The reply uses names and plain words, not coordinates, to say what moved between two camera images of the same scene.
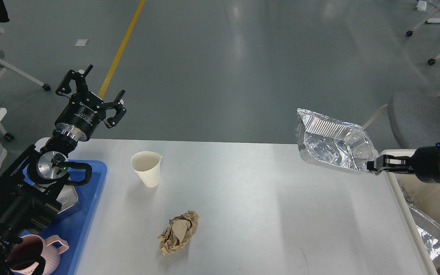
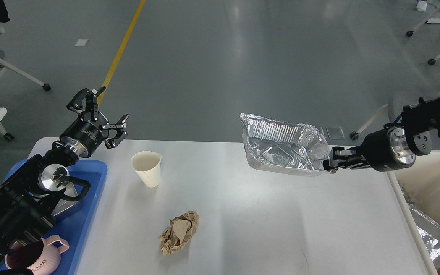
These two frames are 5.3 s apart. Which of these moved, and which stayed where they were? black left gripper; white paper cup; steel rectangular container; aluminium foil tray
Moved: aluminium foil tray; black left gripper
Stayed: steel rectangular container; white paper cup
